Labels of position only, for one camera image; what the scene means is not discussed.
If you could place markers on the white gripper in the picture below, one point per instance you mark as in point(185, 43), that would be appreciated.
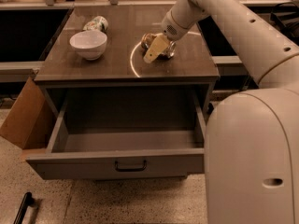
point(169, 29)

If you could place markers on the crushed orange soda can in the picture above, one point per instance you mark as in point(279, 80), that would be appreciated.
point(156, 45)

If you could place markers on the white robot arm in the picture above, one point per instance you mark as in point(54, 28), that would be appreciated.
point(252, 137)

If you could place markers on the grey cabinet with wooden top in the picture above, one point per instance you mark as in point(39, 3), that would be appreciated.
point(122, 61)

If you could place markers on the open grey top drawer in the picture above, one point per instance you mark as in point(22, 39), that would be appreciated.
point(96, 128)

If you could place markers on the white ceramic bowl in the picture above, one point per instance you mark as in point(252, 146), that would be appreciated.
point(89, 45)

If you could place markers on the brown cardboard panel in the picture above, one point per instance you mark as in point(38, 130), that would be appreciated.
point(30, 121)

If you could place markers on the black drawer handle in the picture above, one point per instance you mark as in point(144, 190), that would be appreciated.
point(130, 167)

